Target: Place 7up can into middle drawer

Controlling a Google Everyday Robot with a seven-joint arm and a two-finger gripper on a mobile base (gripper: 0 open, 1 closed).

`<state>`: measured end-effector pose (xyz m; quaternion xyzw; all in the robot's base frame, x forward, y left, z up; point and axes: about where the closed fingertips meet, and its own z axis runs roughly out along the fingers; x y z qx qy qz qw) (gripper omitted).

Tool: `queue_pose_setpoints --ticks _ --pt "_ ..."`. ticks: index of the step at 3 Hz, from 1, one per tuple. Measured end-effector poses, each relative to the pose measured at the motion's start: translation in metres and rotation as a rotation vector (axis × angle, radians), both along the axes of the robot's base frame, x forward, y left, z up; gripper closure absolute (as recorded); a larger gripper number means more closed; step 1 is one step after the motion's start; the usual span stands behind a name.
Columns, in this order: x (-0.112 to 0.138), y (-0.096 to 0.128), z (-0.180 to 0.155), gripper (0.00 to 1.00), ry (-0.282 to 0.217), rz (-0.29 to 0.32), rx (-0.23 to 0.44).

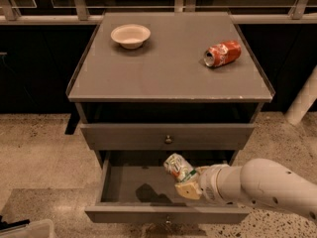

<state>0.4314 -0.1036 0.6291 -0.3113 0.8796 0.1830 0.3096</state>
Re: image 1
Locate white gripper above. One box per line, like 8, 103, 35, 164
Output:
175, 164, 228, 205

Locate green white 7up can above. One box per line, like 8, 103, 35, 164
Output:
163, 153, 197, 183

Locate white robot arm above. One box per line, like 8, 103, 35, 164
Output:
164, 153, 317, 223

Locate open grey middle drawer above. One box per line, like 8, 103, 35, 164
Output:
85, 151, 250, 224

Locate grey drawer cabinet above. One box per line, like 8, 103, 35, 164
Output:
65, 11, 276, 171

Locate grey top drawer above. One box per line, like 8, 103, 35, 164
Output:
80, 123, 254, 151

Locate red coke can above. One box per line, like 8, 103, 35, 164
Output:
204, 41, 242, 67

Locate beige paper bowl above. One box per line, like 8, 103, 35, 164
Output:
111, 24, 151, 50

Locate clear plastic bin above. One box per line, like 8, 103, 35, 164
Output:
0, 219, 57, 238

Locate black object on floor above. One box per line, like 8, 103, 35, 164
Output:
0, 215, 30, 231

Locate metal window railing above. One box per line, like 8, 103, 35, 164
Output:
0, 0, 317, 24

